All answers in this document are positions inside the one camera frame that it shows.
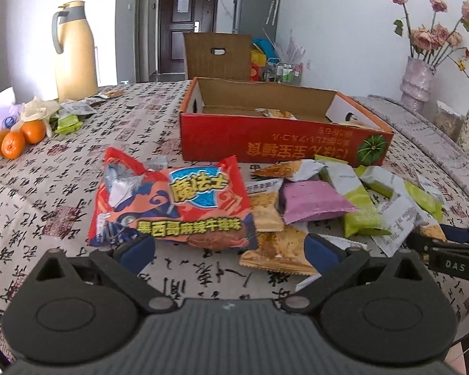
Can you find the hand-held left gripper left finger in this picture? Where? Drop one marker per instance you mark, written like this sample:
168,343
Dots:
135,252

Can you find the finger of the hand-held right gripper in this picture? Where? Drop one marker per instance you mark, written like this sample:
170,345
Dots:
424,242

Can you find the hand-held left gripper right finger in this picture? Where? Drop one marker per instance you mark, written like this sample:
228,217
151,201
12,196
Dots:
322,254

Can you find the green and white snack packet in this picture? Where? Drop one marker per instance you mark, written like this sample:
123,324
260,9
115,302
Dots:
418,199
359,211

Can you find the red snack packet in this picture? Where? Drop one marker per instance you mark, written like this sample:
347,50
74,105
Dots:
172,203

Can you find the red cardboard box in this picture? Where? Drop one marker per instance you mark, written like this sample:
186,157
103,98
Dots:
238,136

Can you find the white crumpled snack packet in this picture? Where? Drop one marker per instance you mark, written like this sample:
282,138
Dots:
394,222

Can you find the pinkish purple snack packet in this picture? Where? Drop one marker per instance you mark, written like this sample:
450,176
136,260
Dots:
312,201

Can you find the orange and white snack packet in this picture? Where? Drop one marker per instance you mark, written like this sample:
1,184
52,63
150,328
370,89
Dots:
279,114
264,207
289,170

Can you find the grey patterned cloth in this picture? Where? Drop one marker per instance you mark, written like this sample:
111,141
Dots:
426,140

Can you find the small green packet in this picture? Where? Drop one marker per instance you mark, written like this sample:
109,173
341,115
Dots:
68,124

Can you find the white printed packet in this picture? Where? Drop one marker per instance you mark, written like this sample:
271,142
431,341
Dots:
78,108

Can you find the pink textured vase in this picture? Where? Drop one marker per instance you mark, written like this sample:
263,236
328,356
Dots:
416,84

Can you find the small brown and white packet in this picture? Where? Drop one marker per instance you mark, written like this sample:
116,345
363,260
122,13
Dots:
107,95

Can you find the red gift box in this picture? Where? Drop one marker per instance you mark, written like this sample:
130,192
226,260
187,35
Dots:
256,71

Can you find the pale purple plastic bag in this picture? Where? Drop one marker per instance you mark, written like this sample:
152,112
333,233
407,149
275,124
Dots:
2,109

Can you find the dried pink rose bouquet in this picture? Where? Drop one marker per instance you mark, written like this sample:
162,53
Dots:
430,37

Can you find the yellow thermos jug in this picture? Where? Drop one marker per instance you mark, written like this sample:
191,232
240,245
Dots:
78,54

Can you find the brown cardboard panel with cutout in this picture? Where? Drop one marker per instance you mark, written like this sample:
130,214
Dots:
219,64

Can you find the dried lavender bunch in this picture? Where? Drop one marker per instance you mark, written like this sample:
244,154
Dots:
295,49

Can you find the yellow bag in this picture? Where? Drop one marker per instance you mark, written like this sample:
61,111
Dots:
258,56

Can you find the grey interior door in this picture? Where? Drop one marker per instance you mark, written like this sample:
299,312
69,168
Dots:
143,27

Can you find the dark brown door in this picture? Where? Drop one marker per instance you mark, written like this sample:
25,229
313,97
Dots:
187,27

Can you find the grey refrigerator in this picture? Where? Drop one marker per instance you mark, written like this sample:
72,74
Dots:
254,11

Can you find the folded white umbrella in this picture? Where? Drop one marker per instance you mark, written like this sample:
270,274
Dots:
274,2

